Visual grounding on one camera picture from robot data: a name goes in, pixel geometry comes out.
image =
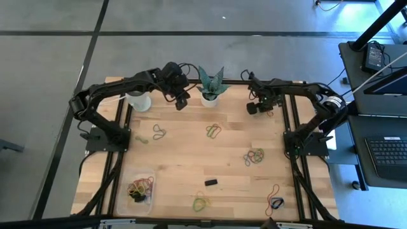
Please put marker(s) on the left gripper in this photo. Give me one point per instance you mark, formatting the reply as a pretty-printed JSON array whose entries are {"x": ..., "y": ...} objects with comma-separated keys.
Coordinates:
[{"x": 176, "y": 85}]

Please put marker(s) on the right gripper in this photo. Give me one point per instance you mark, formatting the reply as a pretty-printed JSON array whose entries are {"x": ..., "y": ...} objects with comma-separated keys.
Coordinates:
[{"x": 268, "y": 97}]

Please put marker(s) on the rubber bands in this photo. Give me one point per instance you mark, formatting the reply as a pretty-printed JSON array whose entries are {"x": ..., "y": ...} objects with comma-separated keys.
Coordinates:
[{"x": 146, "y": 183}]

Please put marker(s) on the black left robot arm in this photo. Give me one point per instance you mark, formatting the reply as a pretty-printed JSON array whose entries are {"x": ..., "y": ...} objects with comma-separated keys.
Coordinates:
[{"x": 108, "y": 89}]

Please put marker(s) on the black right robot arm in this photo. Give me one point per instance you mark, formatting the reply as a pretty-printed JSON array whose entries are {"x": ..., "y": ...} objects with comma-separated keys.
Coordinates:
[{"x": 302, "y": 86}]

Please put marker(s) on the clear plastic bin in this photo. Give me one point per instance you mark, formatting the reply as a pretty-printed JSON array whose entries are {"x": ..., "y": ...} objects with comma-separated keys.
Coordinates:
[{"x": 127, "y": 210}]

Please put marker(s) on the snake plant in white pot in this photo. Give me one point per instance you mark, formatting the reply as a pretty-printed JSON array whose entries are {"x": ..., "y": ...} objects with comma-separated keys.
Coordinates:
[{"x": 210, "y": 101}]

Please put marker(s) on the white cylindrical container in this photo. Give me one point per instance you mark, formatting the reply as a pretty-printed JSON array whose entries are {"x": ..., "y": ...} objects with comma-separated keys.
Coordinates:
[{"x": 140, "y": 103}]

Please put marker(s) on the small black plug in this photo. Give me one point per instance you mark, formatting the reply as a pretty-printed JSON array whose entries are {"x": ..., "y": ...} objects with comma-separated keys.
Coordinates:
[{"x": 346, "y": 80}]

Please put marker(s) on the black side desk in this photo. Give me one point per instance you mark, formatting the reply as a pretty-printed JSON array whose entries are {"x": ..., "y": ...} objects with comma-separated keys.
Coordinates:
[{"x": 359, "y": 133}]

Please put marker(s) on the black caster wheel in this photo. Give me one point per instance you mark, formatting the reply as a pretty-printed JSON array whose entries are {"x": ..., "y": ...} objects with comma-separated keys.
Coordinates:
[{"x": 355, "y": 185}]

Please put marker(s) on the open laptop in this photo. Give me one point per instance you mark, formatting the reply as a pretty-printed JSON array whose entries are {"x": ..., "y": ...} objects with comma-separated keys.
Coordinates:
[{"x": 381, "y": 105}]

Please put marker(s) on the black power adapter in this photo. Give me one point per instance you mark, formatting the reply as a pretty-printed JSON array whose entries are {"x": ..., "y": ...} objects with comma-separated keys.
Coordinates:
[{"x": 373, "y": 58}]

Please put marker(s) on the thin white rod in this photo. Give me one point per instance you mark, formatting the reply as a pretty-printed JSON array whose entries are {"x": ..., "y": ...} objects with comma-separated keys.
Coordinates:
[{"x": 378, "y": 72}]

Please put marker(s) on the black keyboard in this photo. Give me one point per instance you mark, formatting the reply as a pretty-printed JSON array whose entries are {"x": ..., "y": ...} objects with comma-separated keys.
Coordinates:
[{"x": 388, "y": 156}]

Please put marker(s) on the black diagonal pole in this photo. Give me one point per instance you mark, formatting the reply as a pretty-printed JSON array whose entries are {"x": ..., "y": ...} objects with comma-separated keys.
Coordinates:
[{"x": 378, "y": 23}]

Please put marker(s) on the grey metal leg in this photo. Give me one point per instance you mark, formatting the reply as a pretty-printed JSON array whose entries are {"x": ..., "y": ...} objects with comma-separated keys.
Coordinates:
[{"x": 9, "y": 145}]

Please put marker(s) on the black rig beam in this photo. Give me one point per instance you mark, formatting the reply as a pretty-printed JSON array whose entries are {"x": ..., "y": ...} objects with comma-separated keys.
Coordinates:
[{"x": 38, "y": 223}]

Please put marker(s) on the black aluminium table frame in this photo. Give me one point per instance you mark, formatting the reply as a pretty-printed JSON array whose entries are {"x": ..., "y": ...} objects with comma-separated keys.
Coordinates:
[{"x": 237, "y": 82}]

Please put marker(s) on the small black table camera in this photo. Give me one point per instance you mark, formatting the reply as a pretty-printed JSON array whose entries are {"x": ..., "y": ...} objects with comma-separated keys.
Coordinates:
[{"x": 206, "y": 223}]

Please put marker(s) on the silver metal bracket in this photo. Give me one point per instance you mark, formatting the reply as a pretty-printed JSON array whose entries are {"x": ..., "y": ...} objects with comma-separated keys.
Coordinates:
[
  {"x": 295, "y": 225},
  {"x": 117, "y": 221}
]

